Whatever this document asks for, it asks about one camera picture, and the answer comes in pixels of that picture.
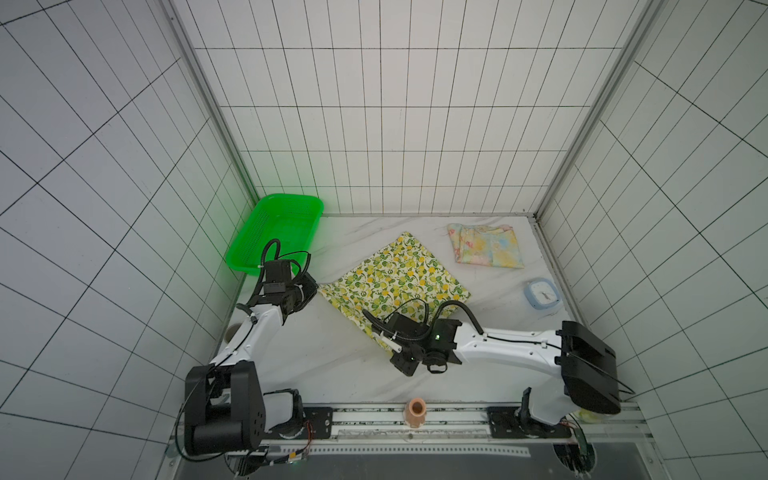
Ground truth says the green lemon print skirt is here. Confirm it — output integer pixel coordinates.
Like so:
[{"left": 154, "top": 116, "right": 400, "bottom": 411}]
[{"left": 319, "top": 232, "right": 470, "bottom": 339}]

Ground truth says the pastel floral skirt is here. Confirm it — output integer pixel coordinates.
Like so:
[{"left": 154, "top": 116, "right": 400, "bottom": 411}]
[{"left": 447, "top": 223, "right": 524, "bottom": 269}]

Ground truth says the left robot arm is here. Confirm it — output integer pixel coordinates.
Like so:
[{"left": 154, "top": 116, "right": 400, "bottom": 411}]
[{"left": 175, "top": 259, "right": 318, "bottom": 461}]

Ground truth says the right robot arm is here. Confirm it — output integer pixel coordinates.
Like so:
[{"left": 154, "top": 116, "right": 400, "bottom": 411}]
[{"left": 364, "top": 312, "right": 621, "bottom": 438}]

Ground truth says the green plastic basket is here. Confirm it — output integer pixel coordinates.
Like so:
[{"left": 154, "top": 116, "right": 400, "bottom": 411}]
[{"left": 225, "top": 193, "right": 324, "bottom": 275}]

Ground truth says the grey ceramic mug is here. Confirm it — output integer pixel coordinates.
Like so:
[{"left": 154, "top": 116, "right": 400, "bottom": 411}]
[{"left": 224, "top": 323, "right": 242, "bottom": 344}]

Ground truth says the blue rimmed container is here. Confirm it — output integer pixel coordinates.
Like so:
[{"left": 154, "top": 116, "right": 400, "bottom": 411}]
[{"left": 523, "top": 277, "right": 562, "bottom": 311}]

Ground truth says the left electronics board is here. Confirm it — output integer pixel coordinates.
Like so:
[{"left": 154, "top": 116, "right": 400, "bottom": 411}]
[{"left": 224, "top": 447, "right": 307, "bottom": 477}]

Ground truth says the electronics board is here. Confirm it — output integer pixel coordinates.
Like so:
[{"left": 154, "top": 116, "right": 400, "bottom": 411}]
[
  {"left": 224, "top": 447, "right": 307, "bottom": 477},
  {"left": 553, "top": 417, "right": 596, "bottom": 478}
]

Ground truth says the right electronics board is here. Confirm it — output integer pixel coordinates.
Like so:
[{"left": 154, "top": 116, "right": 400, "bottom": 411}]
[{"left": 553, "top": 417, "right": 596, "bottom": 478}]

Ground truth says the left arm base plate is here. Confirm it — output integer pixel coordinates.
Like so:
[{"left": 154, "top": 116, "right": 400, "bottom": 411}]
[{"left": 295, "top": 407, "right": 334, "bottom": 441}]

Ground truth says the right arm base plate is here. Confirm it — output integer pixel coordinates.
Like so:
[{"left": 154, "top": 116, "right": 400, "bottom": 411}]
[{"left": 486, "top": 406, "right": 572, "bottom": 439}]

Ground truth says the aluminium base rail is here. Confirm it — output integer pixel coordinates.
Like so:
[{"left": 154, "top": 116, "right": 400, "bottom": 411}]
[{"left": 256, "top": 403, "right": 652, "bottom": 457}]

